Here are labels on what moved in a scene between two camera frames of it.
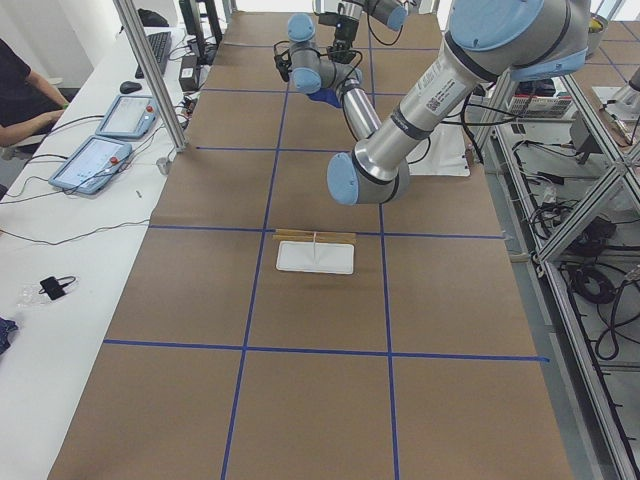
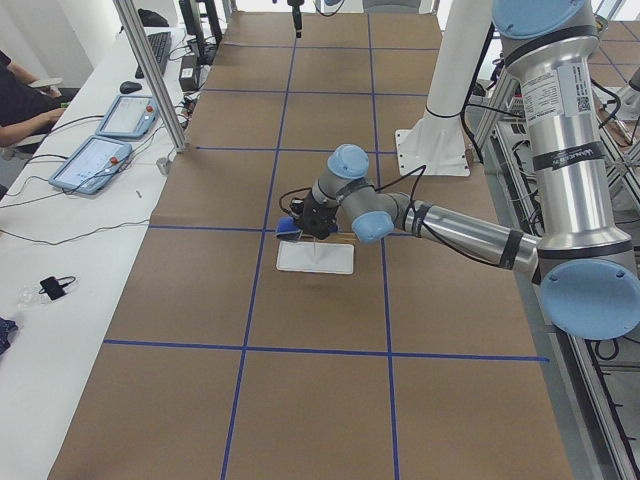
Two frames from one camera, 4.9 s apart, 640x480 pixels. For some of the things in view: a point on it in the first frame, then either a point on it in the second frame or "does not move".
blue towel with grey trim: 329,96 → 287,228
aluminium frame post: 133,25 does not move
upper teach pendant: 130,116 does not move
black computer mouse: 128,87 does not move
